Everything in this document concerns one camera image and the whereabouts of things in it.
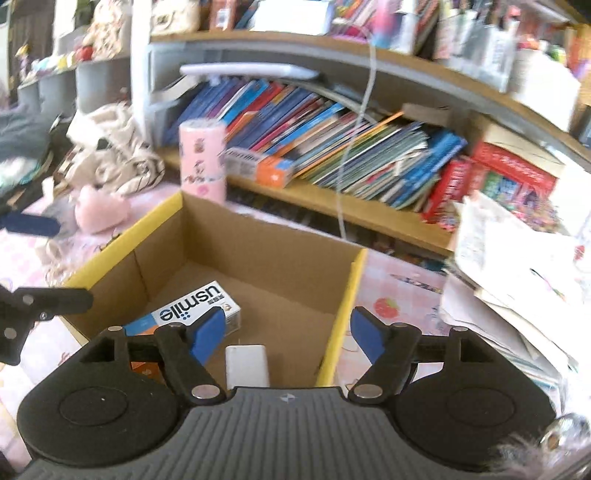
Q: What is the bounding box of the white blue toothpaste box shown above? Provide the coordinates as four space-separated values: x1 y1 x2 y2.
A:
122 280 243 384

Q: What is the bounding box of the cream quilted handbag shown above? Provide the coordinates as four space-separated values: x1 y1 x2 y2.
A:
150 0 201 36

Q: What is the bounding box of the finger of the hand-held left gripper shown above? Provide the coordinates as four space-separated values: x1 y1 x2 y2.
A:
0 286 94 366
0 211 61 237

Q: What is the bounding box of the white lamp bar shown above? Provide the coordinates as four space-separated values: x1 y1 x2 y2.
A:
179 64 320 82

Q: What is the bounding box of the iridescent plastic bag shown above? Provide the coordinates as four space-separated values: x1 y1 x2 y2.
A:
0 154 51 195

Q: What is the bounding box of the yellow cardboard box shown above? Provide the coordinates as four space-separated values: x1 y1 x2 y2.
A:
62 189 369 388

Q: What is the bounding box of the stack of papers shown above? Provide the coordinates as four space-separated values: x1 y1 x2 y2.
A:
438 191 591 409

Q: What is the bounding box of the beige canvas bag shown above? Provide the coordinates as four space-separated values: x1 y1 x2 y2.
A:
67 104 165 197

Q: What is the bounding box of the small white box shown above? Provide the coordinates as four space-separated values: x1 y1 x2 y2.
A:
225 344 271 388

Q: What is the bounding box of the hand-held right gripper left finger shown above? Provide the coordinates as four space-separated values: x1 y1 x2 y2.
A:
81 307 228 405

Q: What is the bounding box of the orange and white box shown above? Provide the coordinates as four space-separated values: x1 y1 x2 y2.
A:
223 147 296 189

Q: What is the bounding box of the white thick book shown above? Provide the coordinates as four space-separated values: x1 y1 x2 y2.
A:
151 76 200 106

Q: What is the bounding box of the wooden bookshelf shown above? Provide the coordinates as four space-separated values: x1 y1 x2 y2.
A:
129 28 591 259

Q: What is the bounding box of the row of leaning books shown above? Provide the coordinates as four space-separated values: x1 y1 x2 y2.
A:
161 78 468 211

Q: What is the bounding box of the white storage box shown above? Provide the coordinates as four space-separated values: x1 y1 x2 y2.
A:
509 47 583 133

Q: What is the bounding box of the red slim book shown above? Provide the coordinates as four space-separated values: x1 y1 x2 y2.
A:
421 158 477 232

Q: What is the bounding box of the pink plush toy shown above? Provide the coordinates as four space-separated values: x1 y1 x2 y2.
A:
74 185 131 234

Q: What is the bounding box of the grey blanket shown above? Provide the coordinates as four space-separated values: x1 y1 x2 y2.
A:
0 108 56 160

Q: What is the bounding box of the pink checked table mat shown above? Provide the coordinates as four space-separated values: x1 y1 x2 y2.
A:
0 180 462 480

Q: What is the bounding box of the row of upright colourful books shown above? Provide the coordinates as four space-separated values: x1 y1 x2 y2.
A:
203 0 462 56

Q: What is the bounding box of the white cable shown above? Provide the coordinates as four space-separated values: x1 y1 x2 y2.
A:
336 28 379 241

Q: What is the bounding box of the red printed box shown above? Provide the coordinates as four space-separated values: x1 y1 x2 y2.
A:
470 141 558 200

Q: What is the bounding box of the grey fluffy thing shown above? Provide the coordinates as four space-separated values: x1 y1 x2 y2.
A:
492 413 591 480

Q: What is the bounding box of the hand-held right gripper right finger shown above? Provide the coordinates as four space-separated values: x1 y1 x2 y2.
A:
347 306 502 405

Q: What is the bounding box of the pink cylindrical tissue pack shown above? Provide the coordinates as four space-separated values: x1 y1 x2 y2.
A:
178 119 228 206

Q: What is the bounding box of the grey shelf unit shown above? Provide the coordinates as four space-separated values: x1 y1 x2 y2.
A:
17 54 136 117

